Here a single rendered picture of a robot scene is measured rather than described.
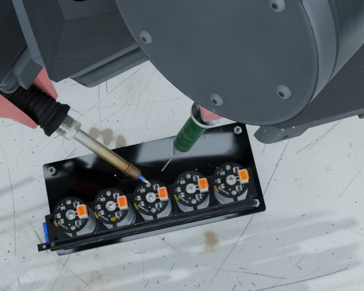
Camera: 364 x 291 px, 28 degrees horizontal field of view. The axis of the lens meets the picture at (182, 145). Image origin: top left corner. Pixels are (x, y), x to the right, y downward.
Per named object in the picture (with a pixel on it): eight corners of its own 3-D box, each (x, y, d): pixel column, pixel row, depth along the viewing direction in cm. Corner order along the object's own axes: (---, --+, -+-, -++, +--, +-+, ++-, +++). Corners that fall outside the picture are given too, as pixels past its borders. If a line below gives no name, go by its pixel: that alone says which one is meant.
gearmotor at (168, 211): (137, 197, 55) (129, 183, 50) (169, 190, 55) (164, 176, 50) (144, 228, 54) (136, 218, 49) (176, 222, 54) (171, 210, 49)
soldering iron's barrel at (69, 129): (141, 167, 50) (65, 114, 49) (147, 167, 49) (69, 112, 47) (130, 185, 50) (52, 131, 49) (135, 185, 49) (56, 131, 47)
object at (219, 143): (60, 257, 55) (56, 256, 54) (45, 167, 57) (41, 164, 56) (265, 212, 55) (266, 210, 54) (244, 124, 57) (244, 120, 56)
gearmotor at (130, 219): (101, 205, 55) (89, 192, 50) (133, 198, 55) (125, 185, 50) (107, 237, 54) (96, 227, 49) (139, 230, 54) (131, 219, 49)
